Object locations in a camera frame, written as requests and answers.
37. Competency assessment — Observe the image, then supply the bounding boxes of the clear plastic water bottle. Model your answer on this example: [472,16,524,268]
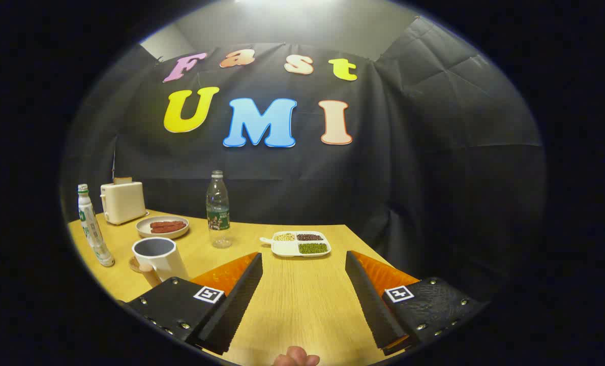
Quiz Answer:
[206,170,232,249]

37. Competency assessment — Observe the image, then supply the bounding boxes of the white juice bottle green label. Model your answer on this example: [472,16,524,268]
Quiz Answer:
[77,184,115,267]

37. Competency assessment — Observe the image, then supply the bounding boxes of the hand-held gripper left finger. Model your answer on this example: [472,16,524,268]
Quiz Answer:
[122,252,263,355]

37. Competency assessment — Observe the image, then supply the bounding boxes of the round beige plate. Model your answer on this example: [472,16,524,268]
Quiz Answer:
[136,216,190,239]

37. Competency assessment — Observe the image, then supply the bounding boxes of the white divided dish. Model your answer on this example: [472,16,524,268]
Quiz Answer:
[260,231,332,258]

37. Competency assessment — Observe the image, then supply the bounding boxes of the white cup with wooden handle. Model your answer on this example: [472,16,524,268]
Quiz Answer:
[132,237,189,288]

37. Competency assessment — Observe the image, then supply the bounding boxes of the black backdrop cloth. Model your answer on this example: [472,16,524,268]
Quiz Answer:
[61,18,545,300]

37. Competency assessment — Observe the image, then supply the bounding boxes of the cream toaster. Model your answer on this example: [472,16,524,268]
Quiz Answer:
[100,181,147,226]

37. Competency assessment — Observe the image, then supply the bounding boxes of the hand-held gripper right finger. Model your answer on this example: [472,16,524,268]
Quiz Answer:
[345,250,489,356]

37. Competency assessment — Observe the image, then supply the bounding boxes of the red sausage pieces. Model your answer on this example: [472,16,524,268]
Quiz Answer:
[150,220,187,234]

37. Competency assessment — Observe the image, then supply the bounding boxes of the wooden table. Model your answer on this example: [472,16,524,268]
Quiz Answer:
[68,209,420,366]

